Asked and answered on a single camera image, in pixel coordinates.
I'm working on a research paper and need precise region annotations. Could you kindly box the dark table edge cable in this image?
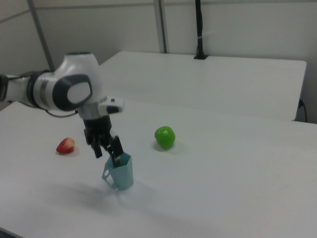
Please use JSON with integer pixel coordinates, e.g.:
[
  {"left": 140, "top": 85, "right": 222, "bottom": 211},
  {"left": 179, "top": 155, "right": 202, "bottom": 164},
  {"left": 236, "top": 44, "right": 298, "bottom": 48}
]
[{"left": 298, "top": 98, "right": 308, "bottom": 122}]

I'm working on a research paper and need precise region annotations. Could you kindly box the black camera pole with base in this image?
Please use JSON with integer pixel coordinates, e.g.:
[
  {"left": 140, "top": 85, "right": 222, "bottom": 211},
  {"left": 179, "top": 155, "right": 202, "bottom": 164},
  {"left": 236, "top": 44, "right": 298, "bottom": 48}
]
[{"left": 193, "top": 0, "right": 209, "bottom": 60}]

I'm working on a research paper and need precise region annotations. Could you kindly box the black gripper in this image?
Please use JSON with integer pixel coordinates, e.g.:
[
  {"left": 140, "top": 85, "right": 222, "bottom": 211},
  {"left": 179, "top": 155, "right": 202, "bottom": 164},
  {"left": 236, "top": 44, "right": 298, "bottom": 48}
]
[{"left": 82, "top": 116, "right": 125, "bottom": 167}]

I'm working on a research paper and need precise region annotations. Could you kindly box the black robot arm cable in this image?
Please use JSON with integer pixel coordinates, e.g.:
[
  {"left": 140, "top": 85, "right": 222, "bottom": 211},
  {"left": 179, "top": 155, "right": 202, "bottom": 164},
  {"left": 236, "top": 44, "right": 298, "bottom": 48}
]
[{"left": 44, "top": 108, "right": 80, "bottom": 119}]

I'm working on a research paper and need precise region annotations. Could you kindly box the red strawberry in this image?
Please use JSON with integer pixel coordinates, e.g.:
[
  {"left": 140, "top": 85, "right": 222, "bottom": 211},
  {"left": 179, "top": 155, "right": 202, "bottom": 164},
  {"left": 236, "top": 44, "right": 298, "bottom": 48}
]
[{"left": 56, "top": 137, "right": 76, "bottom": 155}]

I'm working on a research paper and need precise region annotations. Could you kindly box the green apple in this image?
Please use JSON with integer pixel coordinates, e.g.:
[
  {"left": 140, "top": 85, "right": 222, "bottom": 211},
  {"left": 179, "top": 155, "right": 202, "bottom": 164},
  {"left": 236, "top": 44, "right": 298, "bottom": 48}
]
[{"left": 154, "top": 125, "right": 176, "bottom": 150}]

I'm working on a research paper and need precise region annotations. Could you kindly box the grey partition corner post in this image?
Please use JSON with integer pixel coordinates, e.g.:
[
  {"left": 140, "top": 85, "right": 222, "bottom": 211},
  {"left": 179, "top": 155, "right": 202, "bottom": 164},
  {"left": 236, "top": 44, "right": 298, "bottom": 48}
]
[{"left": 26, "top": 0, "right": 56, "bottom": 72}]

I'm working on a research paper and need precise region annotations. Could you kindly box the light blue hexagonal mug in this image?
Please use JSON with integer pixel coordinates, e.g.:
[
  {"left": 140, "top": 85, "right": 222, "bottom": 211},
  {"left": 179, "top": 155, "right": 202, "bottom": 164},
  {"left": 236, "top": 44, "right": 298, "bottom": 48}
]
[{"left": 102, "top": 153, "right": 135, "bottom": 191}]

